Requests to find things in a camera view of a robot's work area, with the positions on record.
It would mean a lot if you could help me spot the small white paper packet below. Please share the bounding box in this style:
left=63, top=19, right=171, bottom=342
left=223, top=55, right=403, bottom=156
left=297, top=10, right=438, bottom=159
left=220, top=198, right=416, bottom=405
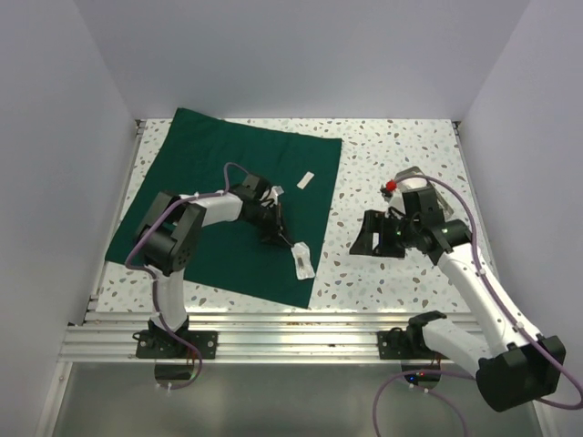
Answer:
left=297, top=171, right=314, bottom=189

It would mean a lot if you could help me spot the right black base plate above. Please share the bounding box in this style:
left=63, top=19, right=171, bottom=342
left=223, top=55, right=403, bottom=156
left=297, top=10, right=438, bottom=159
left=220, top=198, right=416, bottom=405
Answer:
left=376, top=328, right=436, bottom=361

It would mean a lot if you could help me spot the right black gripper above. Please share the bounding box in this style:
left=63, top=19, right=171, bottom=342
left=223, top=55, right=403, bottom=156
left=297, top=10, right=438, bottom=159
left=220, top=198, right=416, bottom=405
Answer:
left=350, top=209, right=420, bottom=259

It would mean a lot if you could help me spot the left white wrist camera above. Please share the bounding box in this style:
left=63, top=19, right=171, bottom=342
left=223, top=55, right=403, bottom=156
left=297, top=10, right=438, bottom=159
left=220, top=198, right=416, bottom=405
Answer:
left=263, top=186, right=284, bottom=205

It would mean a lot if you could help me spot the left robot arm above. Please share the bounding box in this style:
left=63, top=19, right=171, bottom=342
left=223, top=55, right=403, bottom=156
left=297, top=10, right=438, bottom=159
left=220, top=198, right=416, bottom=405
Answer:
left=125, top=173, right=294, bottom=358

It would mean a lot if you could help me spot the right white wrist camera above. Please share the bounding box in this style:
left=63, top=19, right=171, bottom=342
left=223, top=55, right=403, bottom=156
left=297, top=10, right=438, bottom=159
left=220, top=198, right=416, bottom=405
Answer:
left=381, top=179, right=405, bottom=213

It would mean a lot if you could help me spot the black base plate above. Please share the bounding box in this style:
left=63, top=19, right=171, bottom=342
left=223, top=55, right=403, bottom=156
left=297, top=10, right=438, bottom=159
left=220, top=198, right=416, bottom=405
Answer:
left=376, top=328, right=436, bottom=361
left=132, top=330, right=219, bottom=360

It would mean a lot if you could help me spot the clear plastic blister pack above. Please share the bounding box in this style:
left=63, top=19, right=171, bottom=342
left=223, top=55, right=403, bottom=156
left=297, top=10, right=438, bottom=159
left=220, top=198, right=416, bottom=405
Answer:
left=291, top=242, right=315, bottom=280

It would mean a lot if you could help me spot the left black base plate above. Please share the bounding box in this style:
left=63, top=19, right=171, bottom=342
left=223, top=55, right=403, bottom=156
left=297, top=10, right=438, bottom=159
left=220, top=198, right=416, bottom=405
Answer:
left=132, top=330, right=219, bottom=360

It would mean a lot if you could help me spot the aluminium mounting rail frame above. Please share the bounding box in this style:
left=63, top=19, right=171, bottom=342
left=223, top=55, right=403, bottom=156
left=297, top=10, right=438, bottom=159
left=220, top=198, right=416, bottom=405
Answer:
left=39, top=118, right=550, bottom=436

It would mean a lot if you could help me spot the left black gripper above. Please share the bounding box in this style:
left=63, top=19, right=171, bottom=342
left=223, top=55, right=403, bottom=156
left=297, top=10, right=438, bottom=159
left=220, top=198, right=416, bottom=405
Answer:
left=245, top=202, right=294, bottom=248

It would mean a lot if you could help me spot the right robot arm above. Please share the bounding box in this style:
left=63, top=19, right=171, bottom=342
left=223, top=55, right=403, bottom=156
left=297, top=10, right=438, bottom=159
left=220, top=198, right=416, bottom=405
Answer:
left=350, top=186, right=566, bottom=412

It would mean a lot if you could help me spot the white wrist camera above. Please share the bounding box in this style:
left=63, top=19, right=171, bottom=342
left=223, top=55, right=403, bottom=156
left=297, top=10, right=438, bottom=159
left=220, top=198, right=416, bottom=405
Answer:
left=381, top=179, right=405, bottom=213
left=263, top=186, right=284, bottom=205

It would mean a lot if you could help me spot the green surgical cloth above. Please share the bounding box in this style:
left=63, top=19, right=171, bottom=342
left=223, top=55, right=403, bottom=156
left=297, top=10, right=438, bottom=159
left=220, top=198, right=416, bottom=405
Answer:
left=104, top=107, right=344, bottom=311

